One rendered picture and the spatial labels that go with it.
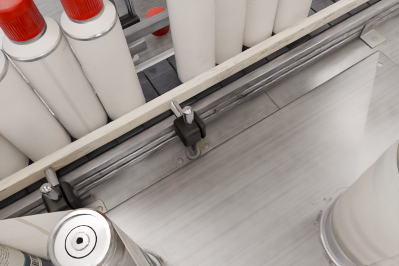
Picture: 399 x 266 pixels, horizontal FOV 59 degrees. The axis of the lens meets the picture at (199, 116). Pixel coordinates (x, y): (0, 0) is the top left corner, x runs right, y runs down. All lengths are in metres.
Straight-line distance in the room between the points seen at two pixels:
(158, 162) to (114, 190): 0.07
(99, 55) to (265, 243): 0.25
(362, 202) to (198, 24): 0.23
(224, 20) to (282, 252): 0.26
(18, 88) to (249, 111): 0.30
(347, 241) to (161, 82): 0.29
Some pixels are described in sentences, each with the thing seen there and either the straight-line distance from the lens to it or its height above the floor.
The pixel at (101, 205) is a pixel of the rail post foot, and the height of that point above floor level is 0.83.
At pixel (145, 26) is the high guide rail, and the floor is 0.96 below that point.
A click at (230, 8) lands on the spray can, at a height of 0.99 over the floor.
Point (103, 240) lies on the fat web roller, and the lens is 0.22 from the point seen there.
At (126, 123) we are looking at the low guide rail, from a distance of 0.42.
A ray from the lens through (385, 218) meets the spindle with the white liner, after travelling 0.28.
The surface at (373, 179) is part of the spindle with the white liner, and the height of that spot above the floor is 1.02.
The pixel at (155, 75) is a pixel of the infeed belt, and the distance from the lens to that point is 0.49.
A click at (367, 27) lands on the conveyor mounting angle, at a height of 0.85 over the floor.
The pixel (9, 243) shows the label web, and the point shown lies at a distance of 0.31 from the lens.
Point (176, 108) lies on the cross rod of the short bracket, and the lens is 0.42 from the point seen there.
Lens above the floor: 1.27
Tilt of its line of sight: 60 degrees down
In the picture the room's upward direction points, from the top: 5 degrees counter-clockwise
